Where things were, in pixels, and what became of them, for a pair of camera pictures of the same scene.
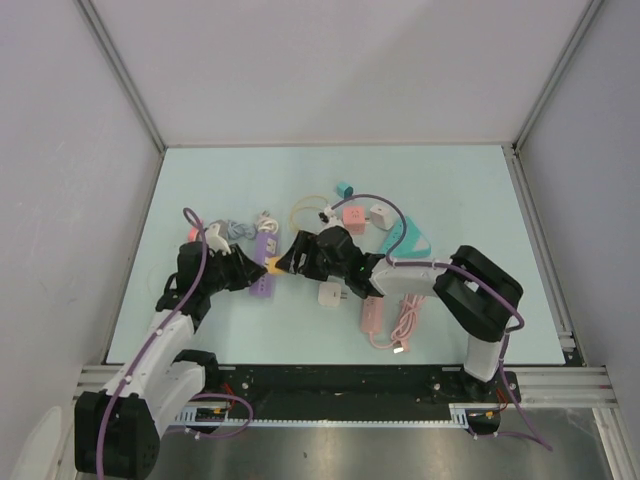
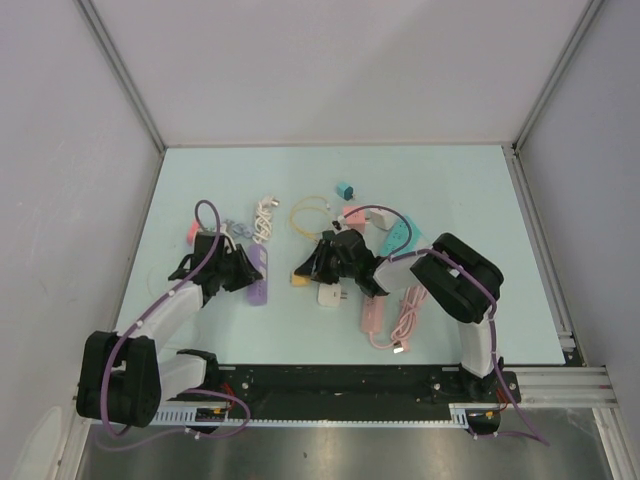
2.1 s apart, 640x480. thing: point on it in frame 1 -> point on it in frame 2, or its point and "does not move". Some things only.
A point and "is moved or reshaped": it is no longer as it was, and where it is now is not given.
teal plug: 345,190 does not move
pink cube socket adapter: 354,220 does not move
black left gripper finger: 242,271 does not move
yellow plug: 272,269 -> 300,280
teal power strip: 413,244 does not move
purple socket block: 266,247 is moved or reshaped
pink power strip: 372,314 does not move
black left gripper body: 218,276 does not move
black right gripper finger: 299,258 -> 317,264
